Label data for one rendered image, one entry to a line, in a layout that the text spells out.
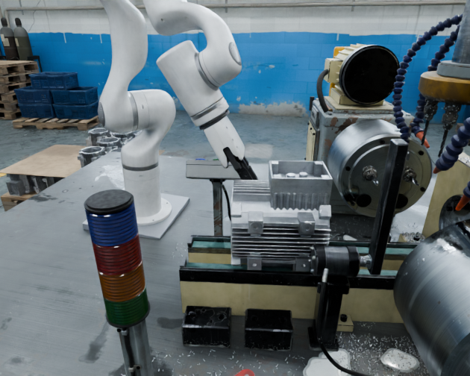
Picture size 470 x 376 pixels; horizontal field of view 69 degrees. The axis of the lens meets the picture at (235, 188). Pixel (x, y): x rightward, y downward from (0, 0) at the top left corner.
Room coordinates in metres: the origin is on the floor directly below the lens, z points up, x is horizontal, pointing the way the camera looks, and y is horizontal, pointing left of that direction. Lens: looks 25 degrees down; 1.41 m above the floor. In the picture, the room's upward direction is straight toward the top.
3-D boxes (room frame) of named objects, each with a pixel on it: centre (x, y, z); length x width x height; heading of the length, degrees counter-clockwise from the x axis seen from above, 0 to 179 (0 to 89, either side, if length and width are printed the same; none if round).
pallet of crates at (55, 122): (5.61, 2.83, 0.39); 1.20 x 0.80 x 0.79; 85
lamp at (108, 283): (0.39, 0.16, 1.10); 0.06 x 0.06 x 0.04
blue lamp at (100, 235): (0.39, 0.16, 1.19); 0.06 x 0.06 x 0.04
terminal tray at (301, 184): (0.67, -0.13, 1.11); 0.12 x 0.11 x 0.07; 88
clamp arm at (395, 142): (0.53, -0.26, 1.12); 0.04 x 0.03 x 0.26; 86
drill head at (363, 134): (1.01, -0.42, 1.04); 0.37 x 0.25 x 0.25; 176
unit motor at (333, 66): (1.29, -0.41, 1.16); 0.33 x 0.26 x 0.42; 176
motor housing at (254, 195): (0.67, -0.09, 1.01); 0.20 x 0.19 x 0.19; 88
